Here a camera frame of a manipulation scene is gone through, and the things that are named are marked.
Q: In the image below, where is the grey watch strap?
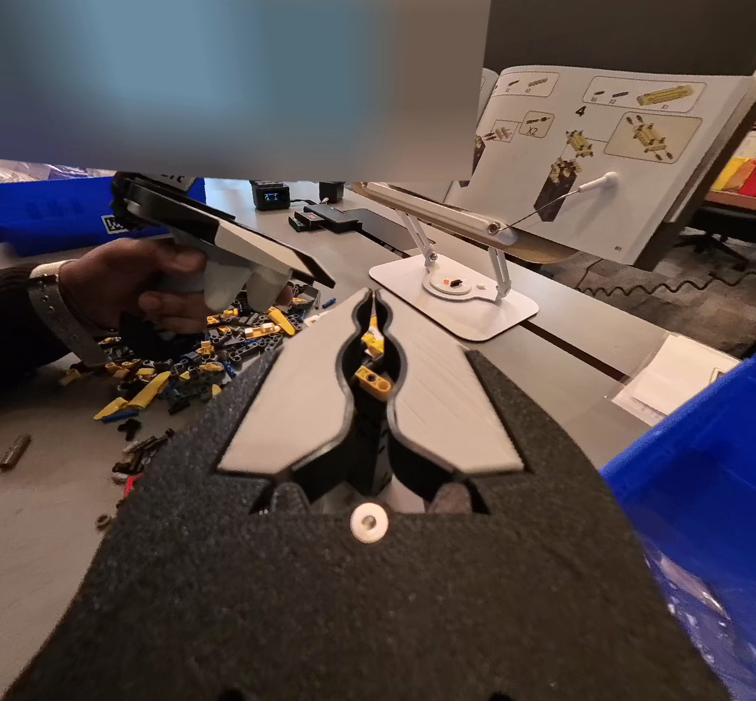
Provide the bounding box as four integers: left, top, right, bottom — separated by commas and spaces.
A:
30, 260, 116, 368

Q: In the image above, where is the instruction booklet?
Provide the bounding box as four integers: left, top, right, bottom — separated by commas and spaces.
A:
472, 66, 755, 265

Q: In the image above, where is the yellow brick assembly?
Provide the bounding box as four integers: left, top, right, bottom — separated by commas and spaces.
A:
353, 311, 397, 402

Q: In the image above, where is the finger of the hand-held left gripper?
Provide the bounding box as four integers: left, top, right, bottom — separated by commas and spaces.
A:
214, 218, 336, 289

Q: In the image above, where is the black coiled cable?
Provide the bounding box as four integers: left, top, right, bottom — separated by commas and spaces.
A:
576, 267, 756, 301

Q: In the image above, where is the grey tube connector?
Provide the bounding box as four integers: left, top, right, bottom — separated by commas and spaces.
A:
0, 434, 32, 471

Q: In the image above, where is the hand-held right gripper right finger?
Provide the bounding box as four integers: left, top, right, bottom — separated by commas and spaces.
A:
375, 289, 525, 477

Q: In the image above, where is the pile of yellow grey bricks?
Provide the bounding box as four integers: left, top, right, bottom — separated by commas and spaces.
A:
56, 287, 322, 425

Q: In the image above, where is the blue storage bin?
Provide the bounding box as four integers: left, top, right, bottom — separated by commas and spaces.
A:
0, 177, 208, 259
598, 355, 756, 701

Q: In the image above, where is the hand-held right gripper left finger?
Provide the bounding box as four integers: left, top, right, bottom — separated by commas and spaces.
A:
217, 289, 374, 480

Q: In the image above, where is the pile of black red pins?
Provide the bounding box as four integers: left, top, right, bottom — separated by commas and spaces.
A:
111, 428, 178, 498

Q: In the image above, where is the black equipment case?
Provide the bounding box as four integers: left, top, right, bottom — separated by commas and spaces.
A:
251, 179, 292, 212

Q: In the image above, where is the person's left hand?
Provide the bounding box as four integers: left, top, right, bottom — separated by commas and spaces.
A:
59, 236, 213, 337

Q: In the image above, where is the white book stand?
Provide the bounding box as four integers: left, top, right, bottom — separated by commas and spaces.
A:
351, 0, 756, 343

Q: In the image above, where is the flat black device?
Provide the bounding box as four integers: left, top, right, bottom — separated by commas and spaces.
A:
288, 204, 368, 235

